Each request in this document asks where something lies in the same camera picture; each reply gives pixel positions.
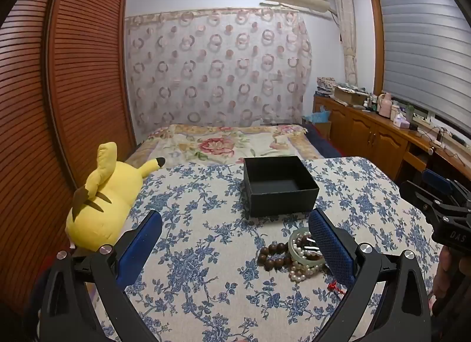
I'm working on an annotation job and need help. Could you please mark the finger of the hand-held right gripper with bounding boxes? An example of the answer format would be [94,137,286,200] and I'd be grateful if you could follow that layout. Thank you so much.
[421,169,471,215]
[399,180,457,226]

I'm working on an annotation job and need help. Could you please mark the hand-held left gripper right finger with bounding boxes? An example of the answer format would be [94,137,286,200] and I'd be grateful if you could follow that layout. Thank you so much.
[307,208,433,342]

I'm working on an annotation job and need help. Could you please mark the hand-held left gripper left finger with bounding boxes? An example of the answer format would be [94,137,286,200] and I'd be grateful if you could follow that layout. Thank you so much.
[39,210,164,342]

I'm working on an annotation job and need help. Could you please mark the pale green jade bangle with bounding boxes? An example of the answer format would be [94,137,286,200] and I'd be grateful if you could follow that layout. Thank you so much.
[288,229,327,266]

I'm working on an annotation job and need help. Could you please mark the red string cord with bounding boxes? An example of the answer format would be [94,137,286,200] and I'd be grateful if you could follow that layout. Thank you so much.
[327,279,347,297]

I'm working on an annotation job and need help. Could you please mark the pearl necklace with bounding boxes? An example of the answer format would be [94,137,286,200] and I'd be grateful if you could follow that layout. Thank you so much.
[289,250,326,283]

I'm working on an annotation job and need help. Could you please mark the brown wooden bead bracelet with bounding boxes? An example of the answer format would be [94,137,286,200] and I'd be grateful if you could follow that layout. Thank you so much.
[258,242,295,271]

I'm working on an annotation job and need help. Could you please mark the black jewelry box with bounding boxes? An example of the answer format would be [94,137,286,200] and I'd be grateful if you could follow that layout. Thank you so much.
[243,156,320,218]

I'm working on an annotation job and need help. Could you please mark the person's right hand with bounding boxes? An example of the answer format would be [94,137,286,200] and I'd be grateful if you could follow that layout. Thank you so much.
[433,246,457,300]

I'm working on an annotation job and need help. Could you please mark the white power strip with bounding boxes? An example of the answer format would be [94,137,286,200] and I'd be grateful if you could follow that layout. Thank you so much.
[427,127,457,152]

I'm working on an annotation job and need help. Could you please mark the yellow plush toy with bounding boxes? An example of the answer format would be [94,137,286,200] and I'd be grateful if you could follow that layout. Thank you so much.
[65,142,166,254]

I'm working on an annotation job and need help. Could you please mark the blue floral cloth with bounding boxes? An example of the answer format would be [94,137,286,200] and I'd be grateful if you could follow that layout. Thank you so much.
[70,156,447,342]

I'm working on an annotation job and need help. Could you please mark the wooden cabinet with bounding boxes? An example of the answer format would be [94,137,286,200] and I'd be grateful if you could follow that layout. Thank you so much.
[313,94,471,190]

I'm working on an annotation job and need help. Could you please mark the pink kettle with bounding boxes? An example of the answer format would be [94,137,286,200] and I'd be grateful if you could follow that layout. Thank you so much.
[378,93,393,118]

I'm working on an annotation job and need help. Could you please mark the cardboard box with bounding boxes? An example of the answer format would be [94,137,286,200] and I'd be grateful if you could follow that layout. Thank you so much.
[333,85,369,106]

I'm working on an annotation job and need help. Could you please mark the blue bag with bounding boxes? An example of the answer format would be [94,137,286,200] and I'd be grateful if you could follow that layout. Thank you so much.
[302,106,332,124]

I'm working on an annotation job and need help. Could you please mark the grey window blind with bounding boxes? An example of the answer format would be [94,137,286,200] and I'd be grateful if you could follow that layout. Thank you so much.
[377,0,471,130]

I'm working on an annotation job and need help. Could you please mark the wooden louvered wardrobe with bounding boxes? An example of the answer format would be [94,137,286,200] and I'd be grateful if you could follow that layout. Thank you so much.
[0,0,137,315]

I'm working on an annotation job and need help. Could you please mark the cream window curtain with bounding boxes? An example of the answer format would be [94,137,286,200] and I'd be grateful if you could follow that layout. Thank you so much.
[331,0,360,87]

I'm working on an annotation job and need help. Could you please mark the wooden window frame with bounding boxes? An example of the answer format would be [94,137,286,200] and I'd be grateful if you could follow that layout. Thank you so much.
[344,0,471,97]

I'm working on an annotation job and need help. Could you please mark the circle patterned wall curtain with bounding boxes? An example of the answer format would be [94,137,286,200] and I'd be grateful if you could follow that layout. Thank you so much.
[125,9,313,136]

